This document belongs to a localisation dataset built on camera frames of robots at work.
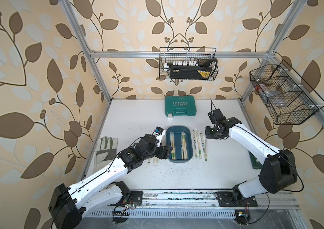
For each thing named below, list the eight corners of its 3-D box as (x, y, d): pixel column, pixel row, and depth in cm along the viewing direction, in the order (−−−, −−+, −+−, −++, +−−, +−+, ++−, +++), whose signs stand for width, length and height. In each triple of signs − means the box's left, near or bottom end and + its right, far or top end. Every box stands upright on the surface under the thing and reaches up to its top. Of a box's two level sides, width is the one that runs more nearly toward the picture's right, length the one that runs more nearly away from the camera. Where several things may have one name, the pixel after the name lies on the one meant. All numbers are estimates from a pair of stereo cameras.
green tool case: (164, 117, 111) (164, 113, 107) (164, 98, 124) (164, 94, 121) (196, 117, 111) (197, 113, 107) (193, 98, 124) (194, 94, 121)
